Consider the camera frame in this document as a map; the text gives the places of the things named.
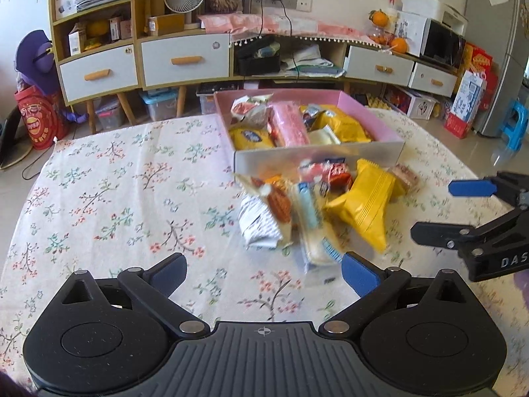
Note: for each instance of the small brown white box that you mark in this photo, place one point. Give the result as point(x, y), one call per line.
point(120, 29)

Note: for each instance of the clear bin blue lid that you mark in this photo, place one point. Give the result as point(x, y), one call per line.
point(161, 105)

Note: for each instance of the red gift box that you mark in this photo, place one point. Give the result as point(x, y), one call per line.
point(479, 64)

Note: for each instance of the white packet black print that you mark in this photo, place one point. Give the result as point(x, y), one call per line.
point(258, 223)

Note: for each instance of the small red foil packet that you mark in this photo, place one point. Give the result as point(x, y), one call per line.
point(339, 178)

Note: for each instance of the black leaning panel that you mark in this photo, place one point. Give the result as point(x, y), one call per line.
point(14, 140)

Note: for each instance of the white packet brown picture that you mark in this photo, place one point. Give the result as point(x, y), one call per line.
point(279, 200)

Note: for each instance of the pale cream packet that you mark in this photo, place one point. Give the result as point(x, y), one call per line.
point(324, 136)

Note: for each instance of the black white microwave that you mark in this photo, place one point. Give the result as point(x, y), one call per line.
point(442, 43)

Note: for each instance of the pink snack packet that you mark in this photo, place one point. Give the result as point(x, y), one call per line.
point(289, 124)

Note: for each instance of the brown cardboard box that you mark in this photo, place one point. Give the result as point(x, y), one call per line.
point(167, 25)

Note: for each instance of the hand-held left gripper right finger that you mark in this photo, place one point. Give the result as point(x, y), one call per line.
point(359, 275)

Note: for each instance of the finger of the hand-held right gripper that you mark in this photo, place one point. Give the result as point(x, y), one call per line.
point(471, 187)
point(438, 233)

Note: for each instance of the pink fringed cloth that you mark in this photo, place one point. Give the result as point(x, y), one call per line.
point(314, 29)

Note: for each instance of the red printed bag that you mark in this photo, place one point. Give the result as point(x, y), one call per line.
point(39, 120)

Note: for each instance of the yellow chips packet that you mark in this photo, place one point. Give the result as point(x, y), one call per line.
point(250, 138)

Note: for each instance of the small pinkish brown packet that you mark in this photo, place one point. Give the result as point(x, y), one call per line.
point(404, 175)

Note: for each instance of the blue plastic stool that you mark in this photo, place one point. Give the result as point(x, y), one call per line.
point(516, 124)

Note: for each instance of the black storage box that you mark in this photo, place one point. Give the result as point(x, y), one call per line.
point(258, 64)

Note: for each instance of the white printed storage box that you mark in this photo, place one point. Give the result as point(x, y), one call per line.
point(409, 101)

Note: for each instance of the floral tablecloth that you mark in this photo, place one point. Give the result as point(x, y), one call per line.
point(124, 198)

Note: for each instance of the pile of loose papers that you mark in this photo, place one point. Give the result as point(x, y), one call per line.
point(310, 60)

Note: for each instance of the red snack packet white picture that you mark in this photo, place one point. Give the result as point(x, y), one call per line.
point(314, 170)

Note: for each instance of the white box dark print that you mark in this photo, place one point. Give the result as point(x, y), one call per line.
point(65, 0)

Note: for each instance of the pink cardboard box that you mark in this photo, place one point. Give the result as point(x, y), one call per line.
point(384, 153)

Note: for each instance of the large yellow pillow packet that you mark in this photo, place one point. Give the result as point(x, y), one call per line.
point(368, 202)

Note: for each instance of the grey refrigerator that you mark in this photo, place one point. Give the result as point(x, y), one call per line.
point(508, 49)

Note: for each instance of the yellow packet round logo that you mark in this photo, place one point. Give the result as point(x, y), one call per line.
point(343, 126)

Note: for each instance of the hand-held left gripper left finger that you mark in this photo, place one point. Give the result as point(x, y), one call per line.
point(169, 275)

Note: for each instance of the silver packet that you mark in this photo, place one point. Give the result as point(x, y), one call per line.
point(250, 111)

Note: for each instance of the glass bowl of oranges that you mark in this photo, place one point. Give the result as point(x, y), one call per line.
point(383, 37)

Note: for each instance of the wooden cabinet unit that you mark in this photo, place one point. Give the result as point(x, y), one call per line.
point(138, 16)

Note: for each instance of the clear plastic bin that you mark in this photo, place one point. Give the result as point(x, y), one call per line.
point(109, 115)

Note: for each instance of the yellow egg tray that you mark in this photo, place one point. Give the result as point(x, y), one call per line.
point(377, 102)

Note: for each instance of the orange fruit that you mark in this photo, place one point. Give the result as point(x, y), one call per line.
point(399, 45)
point(97, 29)
point(379, 17)

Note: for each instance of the white wall socket panel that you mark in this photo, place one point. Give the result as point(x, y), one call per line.
point(303, 4)

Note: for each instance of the blue white carton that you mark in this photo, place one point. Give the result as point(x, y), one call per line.
point(465, 103)

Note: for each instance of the white blue cookie packet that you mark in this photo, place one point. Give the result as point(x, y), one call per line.
point(312, 223)

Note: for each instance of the purple plush toy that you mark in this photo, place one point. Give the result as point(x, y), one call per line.
point(35, 58)

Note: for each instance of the white foam box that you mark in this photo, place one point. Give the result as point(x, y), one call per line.
point(430, 8)

